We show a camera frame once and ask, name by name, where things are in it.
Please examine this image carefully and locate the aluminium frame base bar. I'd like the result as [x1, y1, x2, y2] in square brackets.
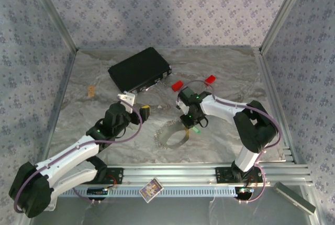
[251, 48, 299, 164]
[39, 49, 80, 167]

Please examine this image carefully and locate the clear plastic bag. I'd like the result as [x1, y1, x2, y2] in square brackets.
[153, 119, 192, 150]

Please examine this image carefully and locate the purple playing card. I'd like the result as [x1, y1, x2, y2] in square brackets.
[139, 178, 164, 204]

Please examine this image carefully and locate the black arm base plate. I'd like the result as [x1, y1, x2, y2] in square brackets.
[215, 166, 262, 184]
[103, 166, 124, 185]

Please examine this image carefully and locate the slotted grey cable duct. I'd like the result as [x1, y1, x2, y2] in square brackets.
[58, 185, 238, 198]

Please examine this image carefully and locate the black case with metal latches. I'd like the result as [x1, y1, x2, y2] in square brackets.
[108, 47, 173, 98]

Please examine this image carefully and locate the aluminium frame post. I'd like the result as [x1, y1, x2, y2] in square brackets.
[259, 0, 311, 55]
[26, 0, 79, 53]

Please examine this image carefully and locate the aluminium mounting rail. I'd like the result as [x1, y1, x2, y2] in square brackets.
[30, 164, 314, 187]

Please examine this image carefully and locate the grey metal bar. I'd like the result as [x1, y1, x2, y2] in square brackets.
[273, 182, 317, 215]

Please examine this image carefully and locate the small black circuit board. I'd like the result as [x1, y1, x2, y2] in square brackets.
[234, 187, 255, 197]
[87, 187, 108, 197]

